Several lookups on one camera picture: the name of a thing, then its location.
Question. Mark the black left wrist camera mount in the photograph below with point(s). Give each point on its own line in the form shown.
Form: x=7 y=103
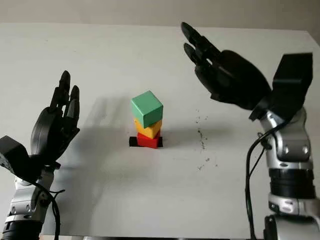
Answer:
x=12 y=152

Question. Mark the green cube block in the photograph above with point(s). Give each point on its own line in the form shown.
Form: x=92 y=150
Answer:
x=146 y=107

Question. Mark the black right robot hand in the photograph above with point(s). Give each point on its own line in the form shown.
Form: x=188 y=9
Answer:
x=235 y=77

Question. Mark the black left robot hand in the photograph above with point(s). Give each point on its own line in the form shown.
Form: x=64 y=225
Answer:
x=47 y=132

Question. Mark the black tape strip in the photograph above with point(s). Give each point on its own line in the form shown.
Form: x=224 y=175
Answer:
x=133 y=142

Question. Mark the yellow cube block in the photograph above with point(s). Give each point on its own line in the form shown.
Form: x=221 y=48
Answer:
x=150 y=131

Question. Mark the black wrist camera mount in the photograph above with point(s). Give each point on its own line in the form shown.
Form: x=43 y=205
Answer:
x=12 y=152
x=290 y=87

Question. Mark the red cube block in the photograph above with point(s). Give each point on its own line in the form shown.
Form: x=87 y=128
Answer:
x=147 y=142

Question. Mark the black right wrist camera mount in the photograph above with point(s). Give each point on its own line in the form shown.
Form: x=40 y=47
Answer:
x=290 y=87

